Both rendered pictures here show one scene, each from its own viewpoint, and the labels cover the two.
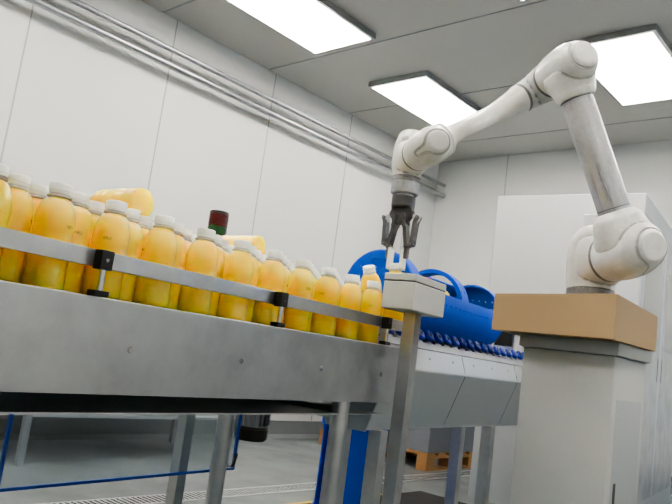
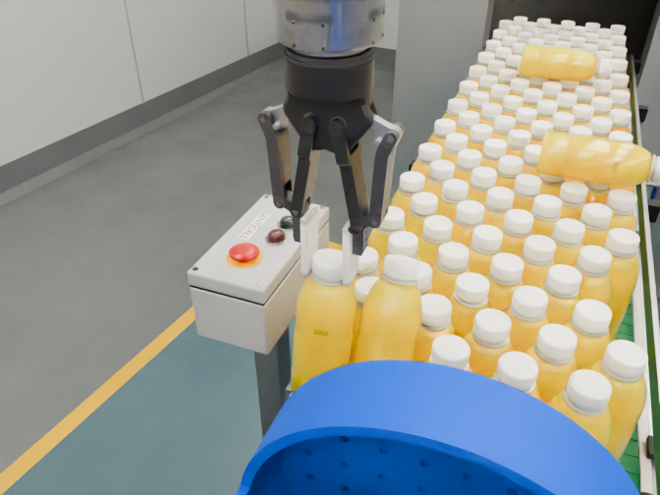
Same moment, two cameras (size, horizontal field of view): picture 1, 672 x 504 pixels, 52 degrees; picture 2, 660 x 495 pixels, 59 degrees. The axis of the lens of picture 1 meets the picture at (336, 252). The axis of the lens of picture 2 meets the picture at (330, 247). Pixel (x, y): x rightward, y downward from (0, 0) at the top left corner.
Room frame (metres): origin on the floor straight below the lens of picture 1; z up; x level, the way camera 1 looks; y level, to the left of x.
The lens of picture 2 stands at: (2.61, -0.30, 1.51)
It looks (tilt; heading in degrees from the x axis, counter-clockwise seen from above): 34 degrees down; 167
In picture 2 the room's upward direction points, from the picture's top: straight up
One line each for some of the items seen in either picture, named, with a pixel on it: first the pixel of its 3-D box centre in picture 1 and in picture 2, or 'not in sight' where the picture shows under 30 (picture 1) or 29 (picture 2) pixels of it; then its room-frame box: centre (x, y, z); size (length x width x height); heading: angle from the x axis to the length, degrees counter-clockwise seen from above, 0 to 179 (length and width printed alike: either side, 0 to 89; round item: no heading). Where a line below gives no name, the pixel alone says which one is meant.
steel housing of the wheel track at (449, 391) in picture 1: (477, 386); not in sight; (3.18, -0.72, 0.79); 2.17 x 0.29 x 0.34; 145
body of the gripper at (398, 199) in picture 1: (402, 210); (329, 97); (2.13, -0.19, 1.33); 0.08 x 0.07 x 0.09; 55
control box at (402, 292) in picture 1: (414, 295); (265, 267); (1.98, -0.24, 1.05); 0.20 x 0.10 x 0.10; 145
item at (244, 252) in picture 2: not in sight; (244, 253); (2.03, -0.27, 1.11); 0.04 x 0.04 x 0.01
